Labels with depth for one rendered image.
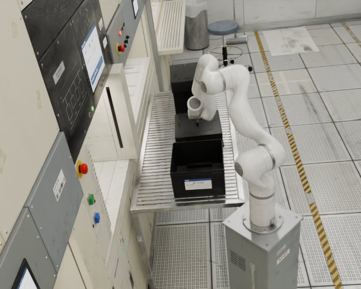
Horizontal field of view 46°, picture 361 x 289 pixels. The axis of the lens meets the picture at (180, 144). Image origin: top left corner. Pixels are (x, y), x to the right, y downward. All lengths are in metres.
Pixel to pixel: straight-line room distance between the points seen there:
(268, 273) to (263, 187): 0.45
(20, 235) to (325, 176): 2.83
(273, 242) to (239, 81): 0.74
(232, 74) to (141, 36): 1.84
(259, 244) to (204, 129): 0.88
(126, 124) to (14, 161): 1.23
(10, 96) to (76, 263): 0.71
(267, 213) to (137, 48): 2.10
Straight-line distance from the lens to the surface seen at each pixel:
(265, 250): 2.01
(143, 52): 3.69
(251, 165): 1.81
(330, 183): 3.56
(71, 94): 1.59
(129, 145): 2.38
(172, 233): 3.17
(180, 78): 2.90
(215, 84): 1.86
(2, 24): 1.20
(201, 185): 2.22
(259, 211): 2.02
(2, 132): 1.11
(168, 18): 4.65
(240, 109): 1.86
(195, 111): 2.28
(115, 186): 2.28
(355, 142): 4.03
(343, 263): 3.00
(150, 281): 2.70
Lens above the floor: 2.27
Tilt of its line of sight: 34 degrees down
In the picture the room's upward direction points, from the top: 8 degrees counter-clockwise
